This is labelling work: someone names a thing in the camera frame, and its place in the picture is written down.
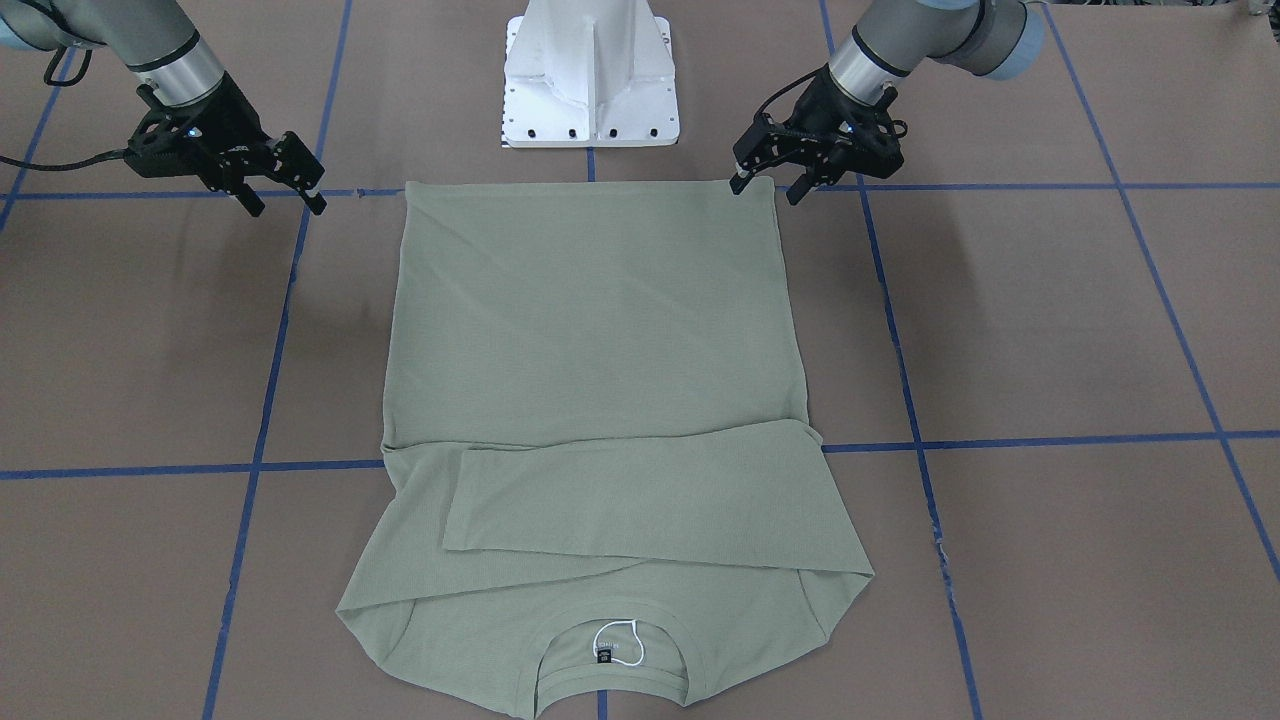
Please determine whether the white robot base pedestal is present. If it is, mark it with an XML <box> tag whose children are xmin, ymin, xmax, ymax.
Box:
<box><xmin>500</xmin><ymin>1</ymin><xmax>681</xmax><ymax>149</ymax></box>

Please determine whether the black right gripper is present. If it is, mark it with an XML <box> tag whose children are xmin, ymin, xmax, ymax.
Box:
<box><xmin>124</xmin><ymin>72</ymin><xmax>326</xmax><ymax>218</ymax></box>

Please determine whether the olive green long-sleeve shirt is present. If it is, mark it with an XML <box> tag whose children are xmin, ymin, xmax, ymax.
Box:
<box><xmin>337</xmin><ymin>179</ymin><xmax>874</xmax><ymax>719</ymax></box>

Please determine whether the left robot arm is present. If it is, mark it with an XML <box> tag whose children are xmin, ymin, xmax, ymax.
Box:
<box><xmin>730</xmin><ymin>1</ymin><xmax>1046</xmax><ymax>205</ymax></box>

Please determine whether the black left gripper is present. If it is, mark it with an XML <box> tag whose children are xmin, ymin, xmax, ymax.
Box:
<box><xmin>730</xmin><ymin>67</ymin><xmax>908</xmax><ymax>206</ymax></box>

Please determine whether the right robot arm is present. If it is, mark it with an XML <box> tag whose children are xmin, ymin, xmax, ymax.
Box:
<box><xmin>1</xmin><ymin>1</ymin><xmax>326</xmax><ymax>217</ymax></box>

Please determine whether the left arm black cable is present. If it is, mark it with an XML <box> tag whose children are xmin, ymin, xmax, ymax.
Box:
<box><xmin>753</xmin><ymin>67</ymin><xmax>831</xmax><ymax>131</ymax></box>

